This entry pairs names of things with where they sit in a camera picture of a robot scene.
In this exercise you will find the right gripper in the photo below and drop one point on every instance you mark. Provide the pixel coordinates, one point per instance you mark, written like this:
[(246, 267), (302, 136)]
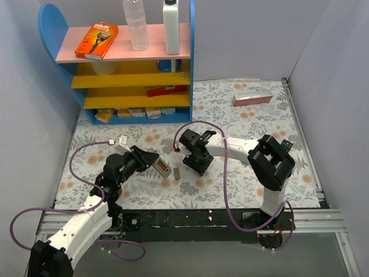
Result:
[(197, 161)]

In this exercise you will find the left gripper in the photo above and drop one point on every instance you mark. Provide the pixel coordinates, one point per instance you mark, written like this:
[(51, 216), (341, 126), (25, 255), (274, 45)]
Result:
[(139, 158)]

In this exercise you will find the grey battery cover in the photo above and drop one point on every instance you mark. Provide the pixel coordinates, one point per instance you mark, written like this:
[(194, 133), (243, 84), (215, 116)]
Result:
[(176, 173)]

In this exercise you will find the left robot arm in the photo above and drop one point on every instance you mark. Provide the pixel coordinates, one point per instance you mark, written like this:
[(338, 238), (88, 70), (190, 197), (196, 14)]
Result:
[(59, 255)]

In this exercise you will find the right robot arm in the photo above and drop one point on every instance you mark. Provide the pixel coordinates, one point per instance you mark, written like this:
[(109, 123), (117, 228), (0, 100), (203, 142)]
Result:
[(269, 159)]

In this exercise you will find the black remote control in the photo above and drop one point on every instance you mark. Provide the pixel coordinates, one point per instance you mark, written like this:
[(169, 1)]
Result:
[(286, 145)]

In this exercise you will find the small boxes row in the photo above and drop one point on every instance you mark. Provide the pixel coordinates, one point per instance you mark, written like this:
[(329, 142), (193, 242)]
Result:
[(142, 115)]

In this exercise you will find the red box on shelf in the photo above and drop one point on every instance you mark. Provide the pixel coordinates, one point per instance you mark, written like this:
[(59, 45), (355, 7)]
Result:
[(153, 91)]

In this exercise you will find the floral table mat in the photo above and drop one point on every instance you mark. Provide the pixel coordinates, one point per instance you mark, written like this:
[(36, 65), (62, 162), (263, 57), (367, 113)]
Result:
[(225, 181)]

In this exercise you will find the blue shelf unit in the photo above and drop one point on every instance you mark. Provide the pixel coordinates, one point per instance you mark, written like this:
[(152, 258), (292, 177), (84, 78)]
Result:
[(137, 69)]

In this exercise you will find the silver red long box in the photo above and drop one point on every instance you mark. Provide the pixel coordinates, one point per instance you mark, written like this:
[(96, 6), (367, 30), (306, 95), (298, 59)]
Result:
[(249, 98)]

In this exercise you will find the blue can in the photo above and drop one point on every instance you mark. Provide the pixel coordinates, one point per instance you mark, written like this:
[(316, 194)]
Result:
[(168, 65)]

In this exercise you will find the white cup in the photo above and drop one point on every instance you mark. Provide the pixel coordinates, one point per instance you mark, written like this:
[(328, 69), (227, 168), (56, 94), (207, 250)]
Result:
[(105, 68)]

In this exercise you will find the orange razor box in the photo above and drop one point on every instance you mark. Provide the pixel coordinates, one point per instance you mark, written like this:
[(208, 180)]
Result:
[(97, 41)]

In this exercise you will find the white plastic bottle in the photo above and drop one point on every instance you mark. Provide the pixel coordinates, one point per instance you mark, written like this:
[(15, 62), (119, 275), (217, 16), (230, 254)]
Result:
[(171, 26)]

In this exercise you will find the clear plastic bottle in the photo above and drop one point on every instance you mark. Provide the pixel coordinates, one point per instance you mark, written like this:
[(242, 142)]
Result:
[(136, 22)]

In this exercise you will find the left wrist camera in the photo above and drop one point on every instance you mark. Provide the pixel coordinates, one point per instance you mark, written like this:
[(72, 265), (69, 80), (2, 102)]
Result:
[(121, 145)]

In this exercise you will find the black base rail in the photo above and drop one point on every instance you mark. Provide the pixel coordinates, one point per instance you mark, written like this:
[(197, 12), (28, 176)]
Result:
[(182, 225)]

